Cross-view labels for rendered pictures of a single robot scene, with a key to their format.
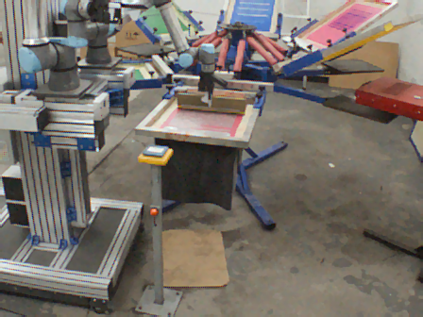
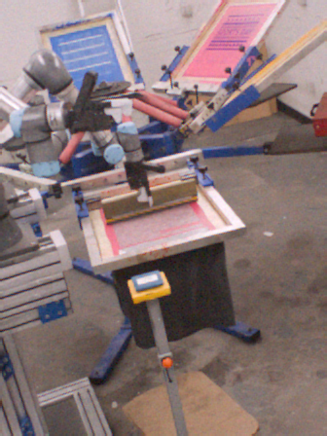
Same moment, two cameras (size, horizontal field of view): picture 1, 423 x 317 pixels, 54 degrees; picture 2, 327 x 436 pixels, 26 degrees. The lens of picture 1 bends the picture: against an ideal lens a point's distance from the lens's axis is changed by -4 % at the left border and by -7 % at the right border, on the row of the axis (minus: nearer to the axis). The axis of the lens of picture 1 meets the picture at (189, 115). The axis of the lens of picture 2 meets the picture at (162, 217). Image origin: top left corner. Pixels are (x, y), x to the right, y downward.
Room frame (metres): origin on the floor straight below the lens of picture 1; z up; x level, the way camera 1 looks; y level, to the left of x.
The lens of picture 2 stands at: (-0.20, 0.85, 2.09)
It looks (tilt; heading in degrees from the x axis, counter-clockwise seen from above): 23 degrees down; 339
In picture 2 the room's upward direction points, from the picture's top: 12 degrees counter-clockwise
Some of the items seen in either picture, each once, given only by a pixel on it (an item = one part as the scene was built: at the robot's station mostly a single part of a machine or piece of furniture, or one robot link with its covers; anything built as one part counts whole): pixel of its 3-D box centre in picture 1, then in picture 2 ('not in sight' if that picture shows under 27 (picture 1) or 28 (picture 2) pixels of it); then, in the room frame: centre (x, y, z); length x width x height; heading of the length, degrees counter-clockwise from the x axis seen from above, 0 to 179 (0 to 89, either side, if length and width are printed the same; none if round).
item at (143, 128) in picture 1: (207, 111); (151, 213); (2.36, -0.10, 0.97); 0.79 x 0.58 x 0.04; 165
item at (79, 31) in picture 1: (80, 32); (44, 154); (1.67, 0.43, 1.56); 0.11 x 0.08 x 0.11; 147
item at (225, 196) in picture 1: (194, 171); (176, 293); (2.08, -0.03, 0.74); 0.45 x 0.03 x 0.43; 75
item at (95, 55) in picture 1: (97, 52); not in sight; (2.40, 0.52, 1.31); 0.15 x 0.15 x 0.10
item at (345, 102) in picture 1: (308, 94); (236, 149); (2.91, -0.84, 0.91); 1.34 x 0.40 x 0.08; 45
